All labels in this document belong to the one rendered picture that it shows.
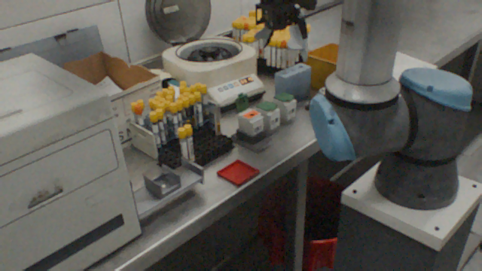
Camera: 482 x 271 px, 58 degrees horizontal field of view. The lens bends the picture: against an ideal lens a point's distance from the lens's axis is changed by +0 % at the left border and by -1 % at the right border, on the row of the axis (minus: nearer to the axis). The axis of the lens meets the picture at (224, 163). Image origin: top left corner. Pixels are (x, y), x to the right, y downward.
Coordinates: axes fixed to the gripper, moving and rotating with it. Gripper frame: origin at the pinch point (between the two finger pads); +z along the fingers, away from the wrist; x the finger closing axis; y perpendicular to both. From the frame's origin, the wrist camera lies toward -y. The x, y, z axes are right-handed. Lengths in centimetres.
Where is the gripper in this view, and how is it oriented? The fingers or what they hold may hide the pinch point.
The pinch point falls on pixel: (285, 54)
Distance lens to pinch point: 117.3
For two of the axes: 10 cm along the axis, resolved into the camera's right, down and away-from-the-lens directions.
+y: -7.8, 3.9, -4.9
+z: 0.6, 8.2, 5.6
